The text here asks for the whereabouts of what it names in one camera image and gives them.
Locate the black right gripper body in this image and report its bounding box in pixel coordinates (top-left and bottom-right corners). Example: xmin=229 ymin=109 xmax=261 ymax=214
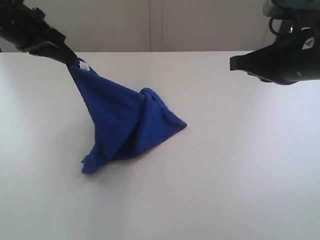
xmin=263 ymin=28 xmax=320 ymax=85

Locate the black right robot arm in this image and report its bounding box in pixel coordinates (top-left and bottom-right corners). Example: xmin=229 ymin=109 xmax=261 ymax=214
xmin=229 ymin=0 xmax=320 ymax=86

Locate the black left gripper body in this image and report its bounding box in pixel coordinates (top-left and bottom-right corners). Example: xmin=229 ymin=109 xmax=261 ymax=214
xmin=0 ymin=0 xmax=66 ymax=52

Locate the blue towel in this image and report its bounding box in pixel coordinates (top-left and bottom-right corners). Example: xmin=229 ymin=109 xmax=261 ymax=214
xmin=67 ymin=58 xmax=187 ymax=175

